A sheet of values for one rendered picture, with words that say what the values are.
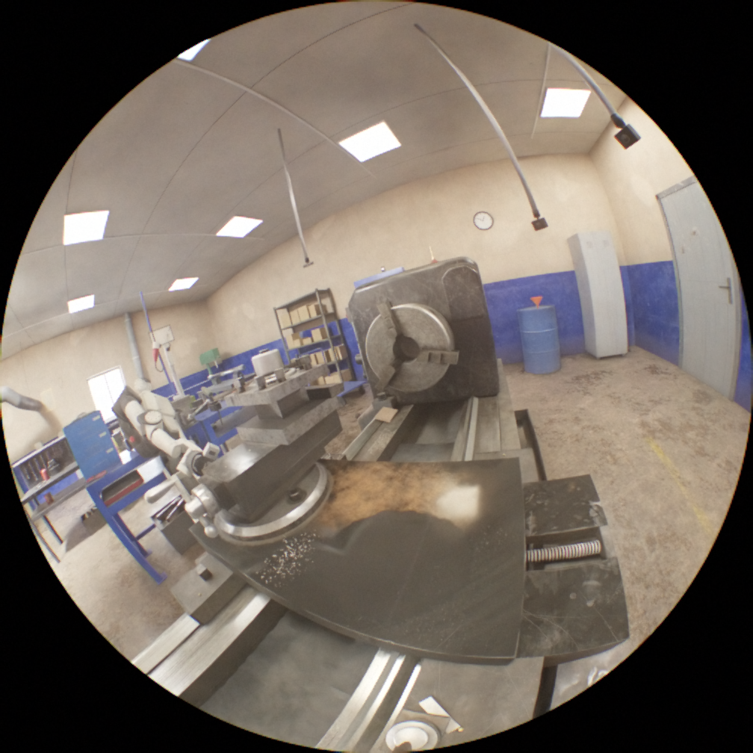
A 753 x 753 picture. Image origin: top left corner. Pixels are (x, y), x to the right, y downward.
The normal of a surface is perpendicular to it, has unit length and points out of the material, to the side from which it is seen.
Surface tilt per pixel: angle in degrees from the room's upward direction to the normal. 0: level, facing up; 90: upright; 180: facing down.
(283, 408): 90
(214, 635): 0
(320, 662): 10
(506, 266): 90
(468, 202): 90
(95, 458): 90
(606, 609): 0
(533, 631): 0
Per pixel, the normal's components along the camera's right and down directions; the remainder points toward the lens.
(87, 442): 0.88, -0.13
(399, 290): -0.40, 0.31
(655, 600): -0.26, -0.94
